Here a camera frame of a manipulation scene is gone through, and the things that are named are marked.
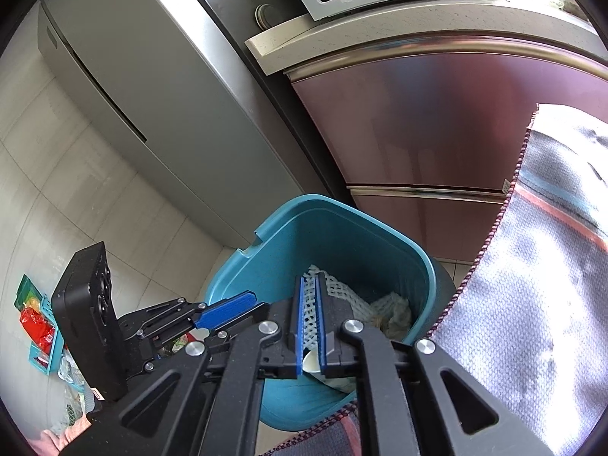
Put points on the pink garment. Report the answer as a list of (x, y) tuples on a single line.
[(57, 437)]

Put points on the crumpled paper tissue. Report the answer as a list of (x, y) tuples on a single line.
[(392, 316)]

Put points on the grey refrigerator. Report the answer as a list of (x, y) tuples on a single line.
[(156, 80)]

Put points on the green snack packet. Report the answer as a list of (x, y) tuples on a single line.
[(27, 292)]

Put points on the grey checked cloth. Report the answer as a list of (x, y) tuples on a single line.
[(536, 294)]

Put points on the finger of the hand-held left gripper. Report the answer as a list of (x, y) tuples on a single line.
[(228, 308)]

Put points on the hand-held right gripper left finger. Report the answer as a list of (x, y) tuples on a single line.
[(299, 327)]

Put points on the red snack packet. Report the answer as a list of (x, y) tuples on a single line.
[(37, 327)]

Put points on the teal plastic bin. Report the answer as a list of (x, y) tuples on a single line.
[(342, 232)]

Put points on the white foam fruit net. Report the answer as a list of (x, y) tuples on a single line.
[(339, 294)]

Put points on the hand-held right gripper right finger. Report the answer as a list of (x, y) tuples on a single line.
[(321, 327)]

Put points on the kitchen counter with cabinets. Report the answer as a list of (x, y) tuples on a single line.
[(427, 118)]

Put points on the light blue floor basket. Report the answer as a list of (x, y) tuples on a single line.
[(47, 342)]

